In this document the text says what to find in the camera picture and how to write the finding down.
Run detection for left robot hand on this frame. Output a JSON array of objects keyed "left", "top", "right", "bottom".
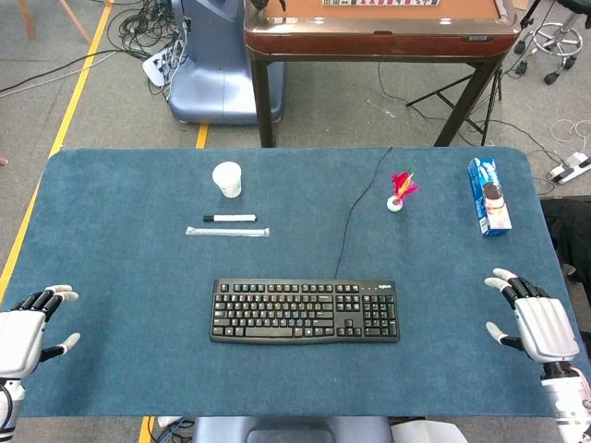
[{"left": 0, "top": 283, "right": 81, "bottom": 380}]

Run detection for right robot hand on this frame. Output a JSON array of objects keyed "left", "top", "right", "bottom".
[{"left": 483, "top": 268, "right": 581, "bottom": 366}]

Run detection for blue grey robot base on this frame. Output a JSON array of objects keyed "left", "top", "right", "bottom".
[{"left": 166, "top": 0, "right": 286, "bottom": 126}]

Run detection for black computer keyboard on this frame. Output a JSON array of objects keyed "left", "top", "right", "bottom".
[{"left": 209, "top": 278, "right": 401, "bottom": 345}]

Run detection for black bag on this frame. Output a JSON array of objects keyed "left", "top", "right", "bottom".
[{"left": 538, "top": 198, "right": 591, "bottom": 283}]

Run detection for blue felt table mat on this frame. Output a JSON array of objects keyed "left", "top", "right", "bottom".
[{"left": 0, "top": 147, "right": 591, "bottom": 419}]

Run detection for blue cookie box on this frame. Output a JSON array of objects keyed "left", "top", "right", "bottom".
[{"left": 467, "top": 157, "right": 513, "bottom": 238}]

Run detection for red feather shuttlecock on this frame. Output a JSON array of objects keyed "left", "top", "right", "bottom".
[{"left": 386, "top": 170, "right": 421, "bottom": 213}]

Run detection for wrapped clear plastic straw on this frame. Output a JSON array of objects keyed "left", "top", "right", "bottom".
[{"left": 185, "top": 224, "right": 271, "bottom": 239}]

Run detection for white marker with black cap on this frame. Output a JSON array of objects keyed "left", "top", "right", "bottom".
[{"left": 202, "top": 213, "right": 259, "bottom": 223}]

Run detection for white paper cup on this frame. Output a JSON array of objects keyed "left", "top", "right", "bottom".
[{"left": 211, "top": 161, "right": 244, "bottom": 199}]

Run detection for robot torso base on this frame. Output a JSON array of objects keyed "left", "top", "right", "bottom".
[{"left": 156, "top": 414, "right": 470, "bottom": 443}]

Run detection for chrome swivel stool base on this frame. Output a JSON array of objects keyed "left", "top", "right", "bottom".
[{"left": 513, "top": 0, "right": 584, "bottom": 86}]

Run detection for wooden chair leg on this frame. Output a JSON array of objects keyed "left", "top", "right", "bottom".
[{"left": 18, "top": 0, "right": 37, "bottom": 41}]

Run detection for brown mahjong table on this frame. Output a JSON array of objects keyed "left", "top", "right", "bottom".
[{"left": 243, "top": 0, "right": 522, "bottom": 149}]

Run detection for black keyboard cable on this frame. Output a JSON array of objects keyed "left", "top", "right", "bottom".
[{"left": 333, "top": 147, "right": 394, "bottom": 281}]

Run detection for white power strip with cables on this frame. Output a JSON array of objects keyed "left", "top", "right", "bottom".
[{"left": 141, "top": 39, "right": 188, "bottom": 89}]

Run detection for tangled black cables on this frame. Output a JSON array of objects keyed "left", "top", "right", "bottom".
[{"left": 106, "top": 0, "right": 186, "bottom": 61}]

